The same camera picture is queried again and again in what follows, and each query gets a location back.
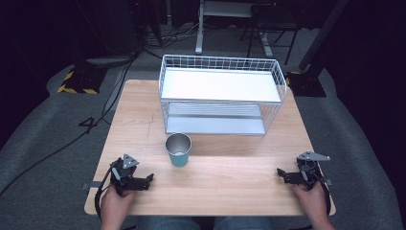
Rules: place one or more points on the person's right leg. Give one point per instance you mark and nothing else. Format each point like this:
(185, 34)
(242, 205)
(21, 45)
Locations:
(242, 224)

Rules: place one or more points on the person's left leg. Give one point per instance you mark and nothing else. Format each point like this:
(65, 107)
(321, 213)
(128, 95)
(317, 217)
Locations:
(169, 224)

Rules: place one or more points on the black chair frame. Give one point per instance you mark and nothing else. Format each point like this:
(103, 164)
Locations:
(271, 25)

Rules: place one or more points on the grey table clamp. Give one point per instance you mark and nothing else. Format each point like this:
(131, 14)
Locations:
(92, 185)

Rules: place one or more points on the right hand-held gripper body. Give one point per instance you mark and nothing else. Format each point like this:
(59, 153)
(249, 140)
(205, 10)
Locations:
(306, 174)

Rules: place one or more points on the person's left hand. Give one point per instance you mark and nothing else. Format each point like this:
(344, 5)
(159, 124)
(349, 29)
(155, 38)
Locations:
(114, 206)

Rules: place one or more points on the teal metal cup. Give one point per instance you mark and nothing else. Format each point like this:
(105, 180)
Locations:
(178, 150)

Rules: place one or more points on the white desk frame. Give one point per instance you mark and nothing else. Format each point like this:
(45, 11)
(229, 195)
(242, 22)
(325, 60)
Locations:
(199, 32)

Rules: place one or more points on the person's right hand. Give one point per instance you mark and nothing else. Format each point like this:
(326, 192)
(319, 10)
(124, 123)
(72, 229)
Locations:
(311, 201)

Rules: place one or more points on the person's leg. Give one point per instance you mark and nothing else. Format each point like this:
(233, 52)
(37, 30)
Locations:
(169, 224)
(242, 224)

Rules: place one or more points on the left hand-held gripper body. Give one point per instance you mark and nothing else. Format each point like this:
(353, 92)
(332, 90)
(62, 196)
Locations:
(123, 179)

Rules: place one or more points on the black stand with slanted pole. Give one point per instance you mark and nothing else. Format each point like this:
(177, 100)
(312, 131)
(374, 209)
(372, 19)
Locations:
(308, 84)

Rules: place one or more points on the black yellow striped stand base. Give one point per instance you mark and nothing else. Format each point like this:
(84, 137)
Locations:
(81, 81)

